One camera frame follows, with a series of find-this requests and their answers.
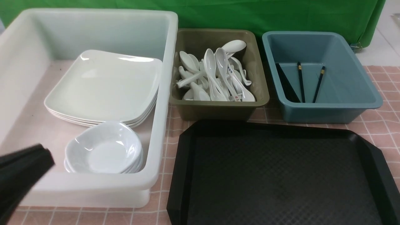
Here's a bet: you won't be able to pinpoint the white bowl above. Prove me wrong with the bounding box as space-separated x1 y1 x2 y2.
65 121 143 174

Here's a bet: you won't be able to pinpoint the olive green plastic bin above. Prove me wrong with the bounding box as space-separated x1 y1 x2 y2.
169 28 270 121

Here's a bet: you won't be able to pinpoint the large white square plate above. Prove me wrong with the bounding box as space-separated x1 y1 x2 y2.
44 50 163 122

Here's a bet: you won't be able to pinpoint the pile of white spoons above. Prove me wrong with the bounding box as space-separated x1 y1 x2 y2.
176 40 256 102

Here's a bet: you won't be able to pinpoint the black chopsticks in bin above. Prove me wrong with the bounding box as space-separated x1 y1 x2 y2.
275 61 326 103

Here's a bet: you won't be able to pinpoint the pink checkered tablecloth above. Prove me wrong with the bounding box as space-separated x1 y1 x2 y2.
9 66 399 225

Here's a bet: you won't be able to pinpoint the stack of white square plates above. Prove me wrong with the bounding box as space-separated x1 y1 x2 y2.
46 91 158 128

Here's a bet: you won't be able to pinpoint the blue plastic bin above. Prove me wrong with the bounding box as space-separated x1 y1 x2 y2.
262 31 383 124

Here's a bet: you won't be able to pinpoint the green cloth backdrop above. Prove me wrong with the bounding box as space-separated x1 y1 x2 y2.
0 0 385 47

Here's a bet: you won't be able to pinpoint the large white plastic bin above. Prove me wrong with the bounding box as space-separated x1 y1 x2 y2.
1 8 178 208

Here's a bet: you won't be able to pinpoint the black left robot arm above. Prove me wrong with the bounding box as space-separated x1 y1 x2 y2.
0 144 55 225

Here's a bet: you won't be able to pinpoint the stack of white bowls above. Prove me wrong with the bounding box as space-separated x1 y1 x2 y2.
64 148 144 173

